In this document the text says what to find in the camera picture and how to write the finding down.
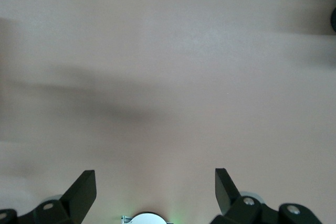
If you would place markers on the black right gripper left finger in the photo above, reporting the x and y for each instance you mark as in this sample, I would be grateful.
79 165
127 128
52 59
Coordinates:
73 203

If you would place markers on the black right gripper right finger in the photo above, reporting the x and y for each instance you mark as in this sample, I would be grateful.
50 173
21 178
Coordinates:
228 203

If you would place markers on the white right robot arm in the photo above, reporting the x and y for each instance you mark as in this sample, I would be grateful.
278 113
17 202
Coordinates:
149 219

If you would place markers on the black round object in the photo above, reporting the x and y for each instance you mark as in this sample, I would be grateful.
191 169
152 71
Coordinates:
334 20

